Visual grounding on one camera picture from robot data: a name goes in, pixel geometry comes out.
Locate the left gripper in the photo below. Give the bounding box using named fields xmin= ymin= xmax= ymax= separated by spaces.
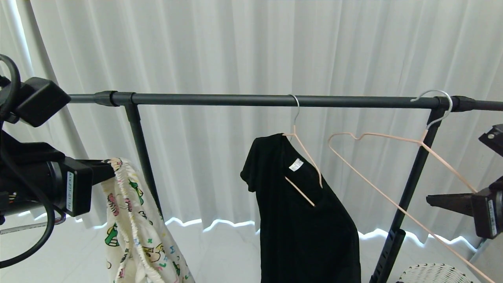
xmin=0 ymin=157 xmax=94 ymax=217

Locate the black clothes rack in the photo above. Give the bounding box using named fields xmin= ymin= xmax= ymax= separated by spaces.
xmin=69 ymin=90 xmax=503 ymax=283

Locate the white laundry basket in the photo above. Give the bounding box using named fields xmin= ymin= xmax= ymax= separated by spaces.
xmin=397 ymin=263 xmax=474 ymax=283

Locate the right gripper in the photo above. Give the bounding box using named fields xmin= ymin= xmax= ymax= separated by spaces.
xmin=472 ymin=177 xmax=503 ymax=239

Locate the cream printed garment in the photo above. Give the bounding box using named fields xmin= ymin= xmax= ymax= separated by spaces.
xmin=101 ymin=157 xmax=195 ymax=283

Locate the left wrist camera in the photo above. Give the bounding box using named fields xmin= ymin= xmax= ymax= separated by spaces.
xmin=0 ymin=77 xmax=71 ymax=165

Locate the pink clothes hanger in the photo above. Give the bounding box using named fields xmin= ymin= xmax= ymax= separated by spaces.
xmin=283 ymin=94 xmax=323 ymax=208
xmin=328 ymin=90 xmax=496 ymax=283

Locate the white curtain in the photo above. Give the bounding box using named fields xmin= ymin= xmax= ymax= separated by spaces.
xmin=0 ymin=0 xmax=503 ymax=252

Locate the black garment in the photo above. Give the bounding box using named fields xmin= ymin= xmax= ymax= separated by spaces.
xmin=240 ymin=134 xmax=361 ymax=283

